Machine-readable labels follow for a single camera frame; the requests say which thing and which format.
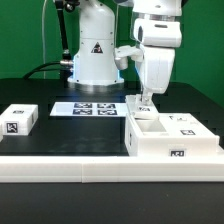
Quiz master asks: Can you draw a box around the white cabinet top block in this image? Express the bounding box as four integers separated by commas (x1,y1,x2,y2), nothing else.
0,104,38,136

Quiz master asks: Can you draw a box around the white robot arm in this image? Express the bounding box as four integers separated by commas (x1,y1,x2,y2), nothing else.
68,0,182,104

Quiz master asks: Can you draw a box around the white L-shaped obstacle wall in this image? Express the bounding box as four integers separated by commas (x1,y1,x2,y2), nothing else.
0,133,224,184

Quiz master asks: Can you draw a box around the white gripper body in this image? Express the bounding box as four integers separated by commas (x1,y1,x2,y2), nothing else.
135,46,175,94

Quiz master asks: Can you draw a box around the white thin cable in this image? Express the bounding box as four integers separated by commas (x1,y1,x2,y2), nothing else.
41,0,48,80

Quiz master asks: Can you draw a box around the black cable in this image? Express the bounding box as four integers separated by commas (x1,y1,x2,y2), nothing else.
22,60,74,80

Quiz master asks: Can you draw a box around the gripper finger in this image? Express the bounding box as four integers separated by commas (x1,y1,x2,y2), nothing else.
142,93,152,106

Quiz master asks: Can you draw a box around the white cabinet body box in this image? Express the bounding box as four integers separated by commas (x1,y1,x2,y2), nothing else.
125,115,220,157

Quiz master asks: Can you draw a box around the white marker base plate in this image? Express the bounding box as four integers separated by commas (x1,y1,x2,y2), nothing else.
50,102,127,117

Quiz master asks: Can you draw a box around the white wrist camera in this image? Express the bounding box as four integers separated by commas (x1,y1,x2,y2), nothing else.
114,45,143,70

